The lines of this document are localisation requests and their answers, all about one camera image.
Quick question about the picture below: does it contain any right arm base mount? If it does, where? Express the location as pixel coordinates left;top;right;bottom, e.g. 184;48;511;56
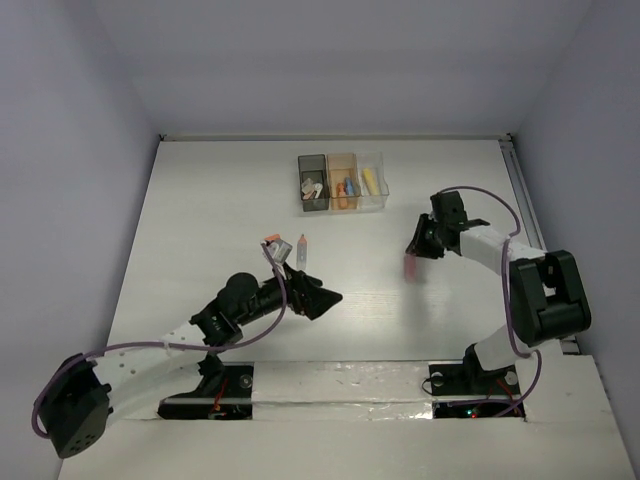
421;347;521;419

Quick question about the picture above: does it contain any smoky grey plastic bin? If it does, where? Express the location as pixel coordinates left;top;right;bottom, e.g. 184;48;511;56
297;154;330;213

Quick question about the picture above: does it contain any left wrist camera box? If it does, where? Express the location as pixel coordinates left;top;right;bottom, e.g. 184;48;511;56
262;239;293;265

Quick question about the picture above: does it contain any orange utility knife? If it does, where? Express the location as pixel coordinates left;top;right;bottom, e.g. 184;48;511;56
336;182;348;209

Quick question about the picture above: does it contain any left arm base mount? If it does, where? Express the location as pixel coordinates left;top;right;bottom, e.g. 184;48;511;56
157;354;254;421

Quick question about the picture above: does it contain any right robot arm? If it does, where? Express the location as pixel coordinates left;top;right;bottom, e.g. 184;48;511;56
405;186;592;392

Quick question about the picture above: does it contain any clear plastic bin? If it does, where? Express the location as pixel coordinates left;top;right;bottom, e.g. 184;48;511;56
356;152;389;211

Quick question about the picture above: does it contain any orange highlighter pen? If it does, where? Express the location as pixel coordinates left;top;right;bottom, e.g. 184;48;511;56
296;234;308;271

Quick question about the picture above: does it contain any blue utility knife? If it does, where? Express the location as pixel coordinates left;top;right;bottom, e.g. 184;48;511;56
344;177;355;196

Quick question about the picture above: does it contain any pink utility knife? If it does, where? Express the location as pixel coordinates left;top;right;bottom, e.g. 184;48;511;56
403;254;417;282

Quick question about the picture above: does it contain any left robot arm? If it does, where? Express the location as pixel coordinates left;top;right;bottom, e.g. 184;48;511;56
32;267;343;459

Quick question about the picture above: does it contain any aluminium side rail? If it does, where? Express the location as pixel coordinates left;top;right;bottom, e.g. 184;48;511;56
498;135;591;347

